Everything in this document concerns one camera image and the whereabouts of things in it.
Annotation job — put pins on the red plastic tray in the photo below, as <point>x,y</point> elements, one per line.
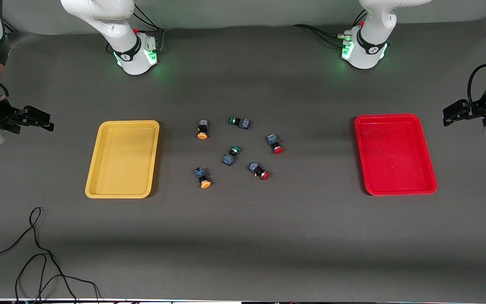
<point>395,156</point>

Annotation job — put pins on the red push button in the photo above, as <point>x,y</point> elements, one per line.
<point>274,142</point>
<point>257,169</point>

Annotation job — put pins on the yellow push button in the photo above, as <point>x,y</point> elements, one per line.
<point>203,177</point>
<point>203,128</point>

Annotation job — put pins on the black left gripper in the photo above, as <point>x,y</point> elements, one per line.
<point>474,110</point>

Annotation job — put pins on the green push button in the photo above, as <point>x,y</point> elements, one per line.
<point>230,157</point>
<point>241,123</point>

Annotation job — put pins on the yellow plastic tray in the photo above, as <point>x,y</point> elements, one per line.
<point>122,160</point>

